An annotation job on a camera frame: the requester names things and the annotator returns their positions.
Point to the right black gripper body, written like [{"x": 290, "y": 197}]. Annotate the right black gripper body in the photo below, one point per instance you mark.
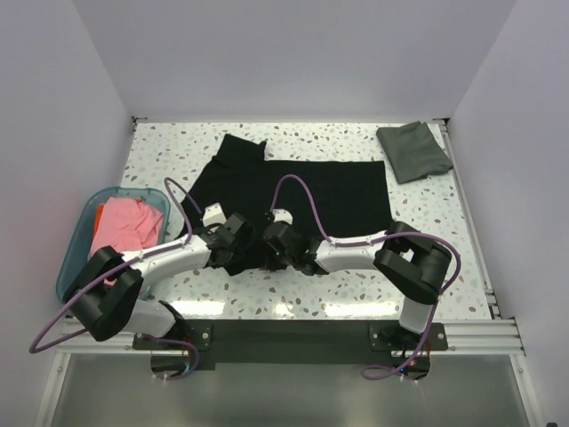
[{"x": 286, "y": 258}]

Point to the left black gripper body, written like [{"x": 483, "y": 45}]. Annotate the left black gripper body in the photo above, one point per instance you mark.
[{"x": 236, "y": 253}]

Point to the black t shirt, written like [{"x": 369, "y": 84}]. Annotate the black t shirt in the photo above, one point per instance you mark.
[{"x": 344, "y": 199}]

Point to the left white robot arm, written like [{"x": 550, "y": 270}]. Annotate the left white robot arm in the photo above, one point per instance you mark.
[{"x": 107, "y": 294}]

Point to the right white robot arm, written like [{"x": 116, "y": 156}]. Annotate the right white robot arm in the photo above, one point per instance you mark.
[{"x": 413, "y": 262}]

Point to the pink t shirt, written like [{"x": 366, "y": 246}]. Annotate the pink t shirt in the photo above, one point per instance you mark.
[{"x": 126, "y": 225}]

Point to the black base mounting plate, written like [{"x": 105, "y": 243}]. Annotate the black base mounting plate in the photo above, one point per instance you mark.
[{"x": 209, "y": 343}]

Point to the orange garment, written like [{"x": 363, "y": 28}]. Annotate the orange garment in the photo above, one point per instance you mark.
[{"x": 98, "y": 214}]

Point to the folded grey t shirt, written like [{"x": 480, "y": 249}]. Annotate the folded grey t shirt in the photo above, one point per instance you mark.
[{"x": 413, "y": 152}]

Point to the teal plastic laundry basket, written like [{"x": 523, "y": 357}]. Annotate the teal plastic laundry basket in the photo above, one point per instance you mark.
[{"x": 78, "y": 249}]

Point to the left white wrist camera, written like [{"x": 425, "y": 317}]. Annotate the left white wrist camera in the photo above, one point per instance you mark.
[{"x": 213, "y": 215}]

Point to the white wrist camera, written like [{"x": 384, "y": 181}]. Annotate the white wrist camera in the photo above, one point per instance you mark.
[
  {"x": 213, "y": 215},
  {"x": 282, "y": 215}
]

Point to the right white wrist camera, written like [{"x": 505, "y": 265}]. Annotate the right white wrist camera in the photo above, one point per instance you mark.
[{"x": 282, "y": 215}]

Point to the aluminium frame rail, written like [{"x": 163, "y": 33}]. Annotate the aluminium frame rail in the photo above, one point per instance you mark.
[{"x": 464, "y": 337}]

